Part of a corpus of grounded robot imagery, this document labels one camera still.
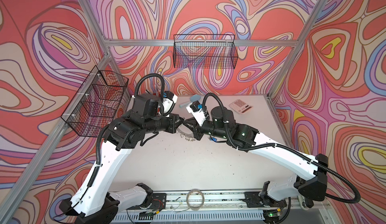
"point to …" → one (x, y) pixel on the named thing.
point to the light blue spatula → (193, 98)
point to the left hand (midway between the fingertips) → (186, 120)
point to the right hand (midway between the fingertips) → (187, 125)
